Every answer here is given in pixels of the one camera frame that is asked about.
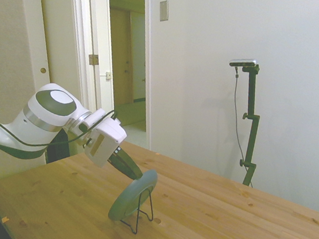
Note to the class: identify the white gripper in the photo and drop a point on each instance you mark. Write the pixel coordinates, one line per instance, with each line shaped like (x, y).
(104, 144)

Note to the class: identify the blue-grey round plate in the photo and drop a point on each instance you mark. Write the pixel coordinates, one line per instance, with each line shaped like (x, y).
(129, 195)

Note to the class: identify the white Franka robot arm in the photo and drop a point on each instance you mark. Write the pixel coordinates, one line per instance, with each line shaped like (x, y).
(41, 114)

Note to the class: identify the door latch plate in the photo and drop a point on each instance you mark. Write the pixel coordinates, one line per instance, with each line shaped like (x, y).
(108, 75)

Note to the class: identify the black object behind table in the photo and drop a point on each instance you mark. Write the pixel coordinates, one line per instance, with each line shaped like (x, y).
(58, 148)

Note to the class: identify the brass door hinge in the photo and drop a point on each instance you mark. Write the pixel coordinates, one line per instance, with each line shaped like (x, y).
(93, 59)

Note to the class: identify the brown hallway door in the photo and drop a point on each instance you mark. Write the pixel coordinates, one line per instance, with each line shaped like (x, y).
(121, 54)

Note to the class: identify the white open door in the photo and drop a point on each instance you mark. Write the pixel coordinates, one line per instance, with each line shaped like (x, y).
(104, 43)

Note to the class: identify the white closet door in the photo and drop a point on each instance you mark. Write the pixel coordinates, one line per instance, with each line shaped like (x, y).
(57, 22)

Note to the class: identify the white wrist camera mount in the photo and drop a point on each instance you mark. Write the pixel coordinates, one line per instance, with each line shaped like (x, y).
(94, 117)

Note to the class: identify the black camera stand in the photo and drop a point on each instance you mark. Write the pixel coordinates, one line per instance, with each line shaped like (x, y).
(252, 132)

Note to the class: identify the silver exterior camera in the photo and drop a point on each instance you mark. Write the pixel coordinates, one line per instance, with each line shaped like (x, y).
(243, 62)

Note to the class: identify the beige wall switch plate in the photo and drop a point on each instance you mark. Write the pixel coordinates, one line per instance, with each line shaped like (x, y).
(163, 10)

